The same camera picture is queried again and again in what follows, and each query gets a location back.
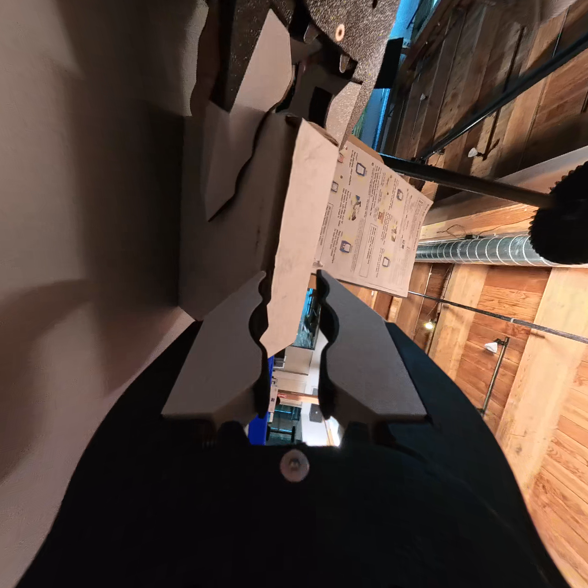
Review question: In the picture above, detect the silver ventilation duct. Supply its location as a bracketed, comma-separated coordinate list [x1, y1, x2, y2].
[416, 233, 566, 267]

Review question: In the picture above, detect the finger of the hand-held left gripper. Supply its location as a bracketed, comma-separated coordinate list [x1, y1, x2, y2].
[202, 8, 296, 222]
[325, 84, 369, 151]

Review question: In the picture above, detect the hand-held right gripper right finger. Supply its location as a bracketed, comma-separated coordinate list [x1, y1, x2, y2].
[316, 270, 429, 428]

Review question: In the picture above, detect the printed instruction sheet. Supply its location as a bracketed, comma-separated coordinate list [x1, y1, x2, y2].
[315, 140, 433, 298]

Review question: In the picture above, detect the white cardboard mailer box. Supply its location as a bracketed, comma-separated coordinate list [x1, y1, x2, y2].
[179, 112, 341, 356]

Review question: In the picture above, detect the wooden display board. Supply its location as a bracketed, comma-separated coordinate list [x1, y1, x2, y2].
[345, 133, 383, 162]

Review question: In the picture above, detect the black rod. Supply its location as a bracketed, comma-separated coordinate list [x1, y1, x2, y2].
[381, 154, 556, 207]

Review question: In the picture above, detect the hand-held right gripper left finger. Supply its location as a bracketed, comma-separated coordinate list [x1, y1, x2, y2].
[161, 271, 272, 428]

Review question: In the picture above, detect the brown and black board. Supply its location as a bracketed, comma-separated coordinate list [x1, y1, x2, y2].
[376, 38, 405, 89]

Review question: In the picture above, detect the blue plastic bin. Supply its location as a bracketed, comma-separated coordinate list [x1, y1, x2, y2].
[248, 356, 276, 445]

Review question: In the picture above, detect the black round object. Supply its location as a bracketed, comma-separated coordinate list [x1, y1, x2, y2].
[528, 161, 588, 265]

